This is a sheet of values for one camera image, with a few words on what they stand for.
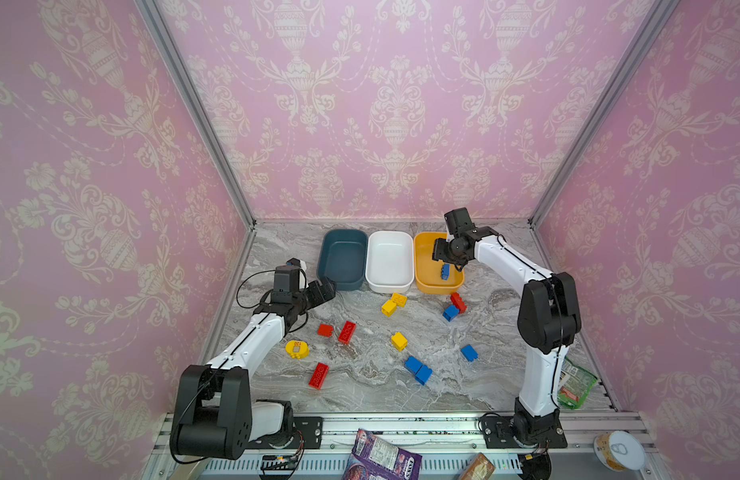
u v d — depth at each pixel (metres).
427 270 1.06
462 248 0.72
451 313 0.95
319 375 0.81
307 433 0.75
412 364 0.85
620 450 0.67
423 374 0.82
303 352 0.86
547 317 0.52
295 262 0.82
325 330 0.92
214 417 0.41
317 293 0.78
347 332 0.90
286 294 0.68
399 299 0.97
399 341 0.87
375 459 0.69
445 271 1.03
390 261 1.09
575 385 0.80
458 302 0.97
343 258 1.10
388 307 0.95
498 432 0.73
